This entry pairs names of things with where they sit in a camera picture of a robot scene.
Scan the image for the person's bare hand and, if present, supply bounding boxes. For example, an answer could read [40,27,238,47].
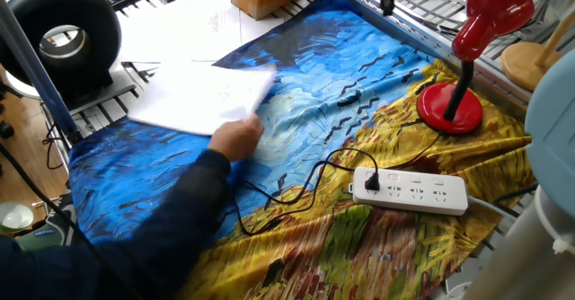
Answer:
[207,113,265,163]

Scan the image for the white paper sheet with writing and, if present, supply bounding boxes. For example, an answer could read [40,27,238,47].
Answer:
[127,59,278,137]

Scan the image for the black lamp power cable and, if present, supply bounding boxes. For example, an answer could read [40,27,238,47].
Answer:
[233,131,444,237]

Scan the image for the red desk lamp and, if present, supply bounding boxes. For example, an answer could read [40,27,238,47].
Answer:
[416,0,535,136]

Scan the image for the forearm in dark blue sleeve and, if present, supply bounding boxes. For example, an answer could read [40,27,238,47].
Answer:
[0,149,233,300]

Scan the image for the blank white paper sheets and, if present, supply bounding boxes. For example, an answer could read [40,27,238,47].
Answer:
[117,0,288,64]

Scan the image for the Van Gogh painting cloth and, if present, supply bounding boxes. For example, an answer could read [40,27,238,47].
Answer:
[66,0,538,300]

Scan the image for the white power strip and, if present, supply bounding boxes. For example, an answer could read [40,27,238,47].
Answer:
[348,165,470,216]

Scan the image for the blue grey metal pole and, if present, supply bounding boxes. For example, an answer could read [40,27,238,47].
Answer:
[0,0,83,143]

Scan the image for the wooden round stand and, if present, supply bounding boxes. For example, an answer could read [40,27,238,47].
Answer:
[500,10,575,93]

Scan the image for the black floor cable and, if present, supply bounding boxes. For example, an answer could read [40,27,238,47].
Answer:
[0,142,140,300]

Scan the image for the metal wire rack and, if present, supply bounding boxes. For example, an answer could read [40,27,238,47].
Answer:
[394,0,575,63]

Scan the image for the white power strip cable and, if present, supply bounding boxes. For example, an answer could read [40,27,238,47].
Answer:
[466,195,518,223]

